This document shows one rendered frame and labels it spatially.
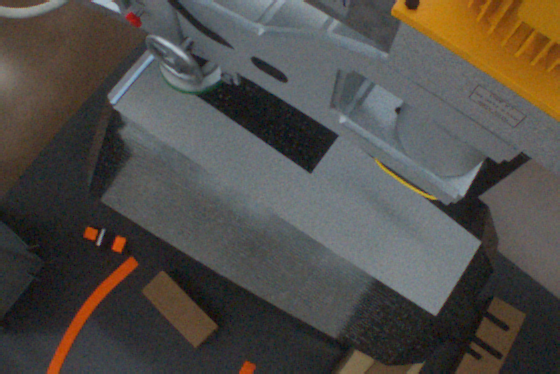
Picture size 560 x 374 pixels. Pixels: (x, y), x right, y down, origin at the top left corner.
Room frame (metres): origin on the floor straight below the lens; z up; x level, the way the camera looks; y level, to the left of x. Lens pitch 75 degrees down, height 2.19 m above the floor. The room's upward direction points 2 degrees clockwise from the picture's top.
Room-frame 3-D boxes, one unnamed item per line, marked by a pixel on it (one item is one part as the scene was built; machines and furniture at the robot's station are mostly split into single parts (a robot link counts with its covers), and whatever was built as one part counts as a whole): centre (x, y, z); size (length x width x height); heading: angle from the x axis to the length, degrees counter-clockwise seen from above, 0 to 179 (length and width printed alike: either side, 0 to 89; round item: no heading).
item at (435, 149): (0.38, -0.31, 1.32); 0.19 x 0.19 x 0.20
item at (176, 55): (0.57, 0.21, 1.18); 0.15 x 0.10 x 0.15; 57
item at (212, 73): (0.73, 0.25, 0.82); 0.21 x 0.21 x 0.01
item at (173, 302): (0.07, 0.37, 0.07); 0.30 x 0.12 x 0.12; 47
